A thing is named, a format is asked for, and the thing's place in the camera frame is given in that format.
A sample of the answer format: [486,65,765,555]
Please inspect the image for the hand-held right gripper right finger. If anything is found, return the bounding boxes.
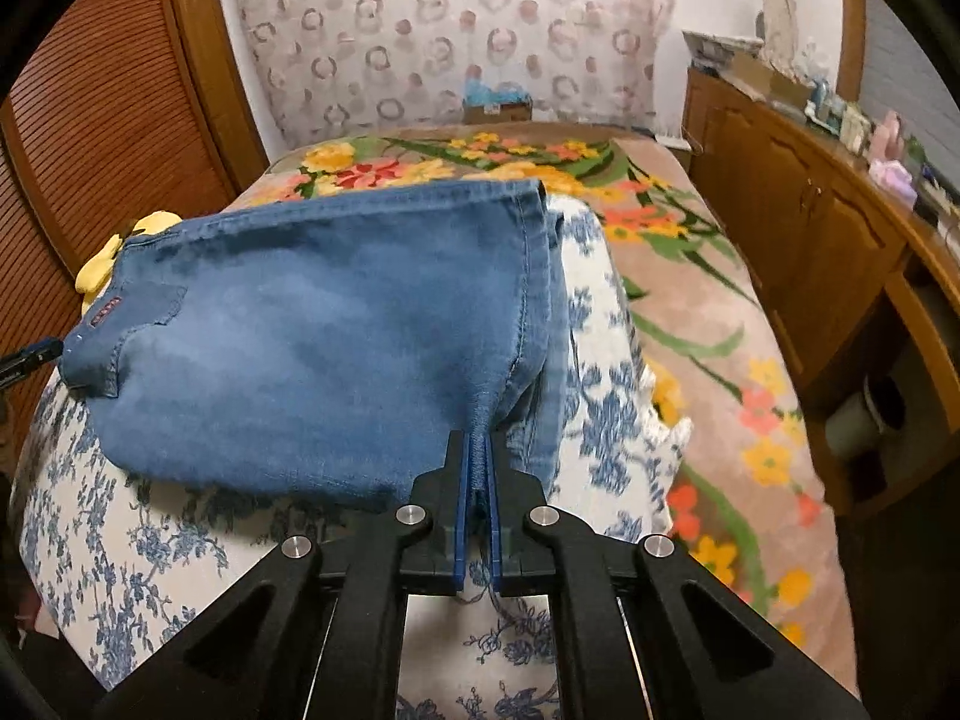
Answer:
[482,437,871,720]

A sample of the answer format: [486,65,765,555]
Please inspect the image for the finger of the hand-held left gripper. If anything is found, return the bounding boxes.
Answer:
[0,340,65,391]

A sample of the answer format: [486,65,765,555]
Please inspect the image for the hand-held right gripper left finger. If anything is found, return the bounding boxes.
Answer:
[94,431,475,720]

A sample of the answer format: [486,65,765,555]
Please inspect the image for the blue denim pants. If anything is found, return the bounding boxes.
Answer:
[60,178,572,601]

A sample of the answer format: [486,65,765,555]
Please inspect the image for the yellow plush pillow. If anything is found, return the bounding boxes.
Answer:
[75,211,182,312]

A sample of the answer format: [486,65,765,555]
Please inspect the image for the white blue floral bedsheet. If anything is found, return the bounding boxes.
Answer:
[7,191,695,720]

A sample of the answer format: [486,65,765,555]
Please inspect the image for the colourful flower blanket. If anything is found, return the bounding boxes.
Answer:
[229,131,856,691]

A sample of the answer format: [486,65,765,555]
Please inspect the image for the small cardboard box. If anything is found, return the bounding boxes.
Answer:
[461,94,535,125]

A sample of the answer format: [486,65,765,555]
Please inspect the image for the light blue cloth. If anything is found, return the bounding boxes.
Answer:
[463,75,533,107]

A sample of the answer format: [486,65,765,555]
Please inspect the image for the wooden cabinet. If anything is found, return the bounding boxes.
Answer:
[682,67,960,518]

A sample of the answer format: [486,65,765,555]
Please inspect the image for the flat cardboard tray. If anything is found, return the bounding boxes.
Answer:
[720,52,812,107]

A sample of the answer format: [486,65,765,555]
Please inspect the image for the purple soft toy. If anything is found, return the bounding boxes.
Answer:
[870,157,920,205]

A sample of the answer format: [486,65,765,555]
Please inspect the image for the teal figurine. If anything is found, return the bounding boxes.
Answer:
[806,79,838,125]

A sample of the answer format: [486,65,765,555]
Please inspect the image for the ring patterned curtain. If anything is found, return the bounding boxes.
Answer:
[214,0,680,155]

